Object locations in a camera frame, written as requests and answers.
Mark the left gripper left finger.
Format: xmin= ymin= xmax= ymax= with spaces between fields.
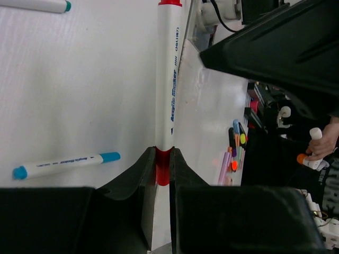
xmin=1 ymin=147 xmax=156 ymax=253

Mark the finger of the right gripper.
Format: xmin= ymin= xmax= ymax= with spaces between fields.
xmin=200 ymin=1 xmax=338 ymax=116

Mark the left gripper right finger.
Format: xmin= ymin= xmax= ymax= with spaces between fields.
xmin=169 ymin=148 xmax=326 ymax=253

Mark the blue capped marker diagonal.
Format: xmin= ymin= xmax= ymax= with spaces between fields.
xmin=12 ymin=152 xmax=121 ymax=180

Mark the red capped white marker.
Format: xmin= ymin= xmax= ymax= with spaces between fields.
xmin=155 ymin=1 xmax=182 ymax=186

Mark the teal capped marker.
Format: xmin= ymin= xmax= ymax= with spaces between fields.
xmin=1 ymin=0 xmax=72 ymax=13

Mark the background person hand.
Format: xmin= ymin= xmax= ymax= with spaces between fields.
xmin=306 ymin=116 xmax=338 ymax=161

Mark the background marker pile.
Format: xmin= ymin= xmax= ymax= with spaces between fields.
xmin=217 ymin=119 xmax=248 ymax=186

